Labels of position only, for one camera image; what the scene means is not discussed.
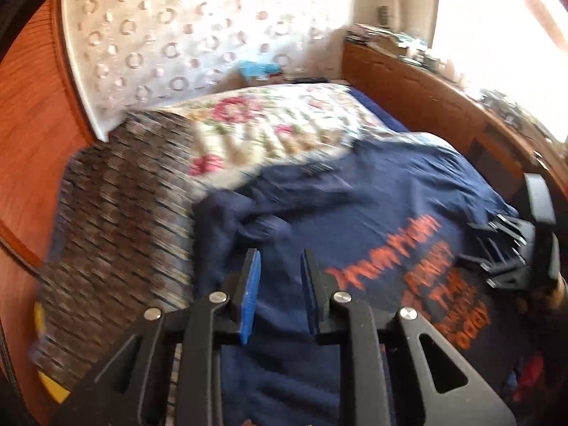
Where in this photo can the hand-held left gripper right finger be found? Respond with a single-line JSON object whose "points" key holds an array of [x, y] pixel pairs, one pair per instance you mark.
{"points": [[307, 295]]}

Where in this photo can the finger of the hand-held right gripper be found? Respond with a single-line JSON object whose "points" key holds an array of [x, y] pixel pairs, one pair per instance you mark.
{"points": [[497, 230], [492, 266]]}

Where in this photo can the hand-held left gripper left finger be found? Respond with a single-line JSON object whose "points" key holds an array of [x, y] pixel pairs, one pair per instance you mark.
{"points": [[250, 297]]}

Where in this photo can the navy T-shirt with orange print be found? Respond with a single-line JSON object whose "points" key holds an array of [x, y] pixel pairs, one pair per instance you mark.
{"points": [[377, 213]]}

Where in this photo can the person's right forearm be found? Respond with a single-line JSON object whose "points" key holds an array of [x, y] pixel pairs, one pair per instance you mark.
{"points": [[558, 295]]}

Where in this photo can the colourful floral cloth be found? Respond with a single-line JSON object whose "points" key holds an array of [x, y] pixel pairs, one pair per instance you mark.
{"points": [[528, 379]]}

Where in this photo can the brown checked blanket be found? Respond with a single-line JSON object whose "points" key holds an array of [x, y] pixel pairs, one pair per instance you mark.
{"points": [[120, 213]]}

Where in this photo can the long wooden cabinet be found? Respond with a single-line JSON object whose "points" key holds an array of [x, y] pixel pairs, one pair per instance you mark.
{"points": [[421, 93]]}

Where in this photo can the navy bed blanket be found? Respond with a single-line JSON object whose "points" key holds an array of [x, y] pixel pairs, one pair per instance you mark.
{"points": [[377, 111]]}

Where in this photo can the pink floral quilt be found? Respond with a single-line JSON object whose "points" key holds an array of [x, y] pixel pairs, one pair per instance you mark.
{"points": [[275, 128]]}

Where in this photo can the window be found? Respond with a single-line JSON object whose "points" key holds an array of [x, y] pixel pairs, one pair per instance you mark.
{"points": [[497, 22]]}

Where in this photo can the yellow round object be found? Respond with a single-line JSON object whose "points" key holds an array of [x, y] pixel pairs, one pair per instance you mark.
{"points": [[51, 386]]}

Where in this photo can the pile of papers and boxes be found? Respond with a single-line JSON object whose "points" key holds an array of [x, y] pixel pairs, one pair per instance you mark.
{"points": [[381, 37]]}

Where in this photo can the blue tissue box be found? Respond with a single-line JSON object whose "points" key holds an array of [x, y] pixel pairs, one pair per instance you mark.
{"points": [[259, 69]]}

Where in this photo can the wooden side panel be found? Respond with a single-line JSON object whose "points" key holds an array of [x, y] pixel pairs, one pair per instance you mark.
{"points": [[35, 142]]}

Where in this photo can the sheer curtain with circles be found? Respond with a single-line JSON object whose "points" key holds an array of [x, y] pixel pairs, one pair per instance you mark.
{"points": [[186, 31]]}

